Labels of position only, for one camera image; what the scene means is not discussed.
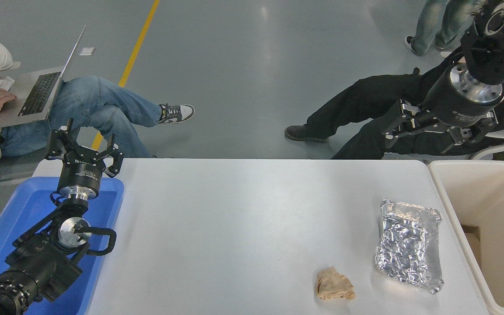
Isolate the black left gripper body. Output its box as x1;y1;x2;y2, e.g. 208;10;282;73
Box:
58;148;107;189

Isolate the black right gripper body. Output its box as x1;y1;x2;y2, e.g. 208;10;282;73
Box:
420;66;503;129

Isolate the foil plate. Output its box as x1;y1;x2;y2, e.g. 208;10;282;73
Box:
374;199;445;294

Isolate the seated person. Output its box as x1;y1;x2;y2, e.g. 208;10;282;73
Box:
284;44;504;160

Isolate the silver laptop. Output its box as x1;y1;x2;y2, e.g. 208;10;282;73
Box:
0;25;87;130

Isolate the grey chair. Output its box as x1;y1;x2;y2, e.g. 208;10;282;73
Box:
0;140;53;221

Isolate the large pale bin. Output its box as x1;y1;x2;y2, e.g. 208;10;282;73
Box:
428;160;504;315

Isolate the blue plastic tray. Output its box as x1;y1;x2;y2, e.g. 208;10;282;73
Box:
0;176;125;315

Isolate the standing person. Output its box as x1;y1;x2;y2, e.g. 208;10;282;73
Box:
405;0;487;56

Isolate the crumpled tan paper ball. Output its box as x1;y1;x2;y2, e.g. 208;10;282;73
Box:
315;266;356;301

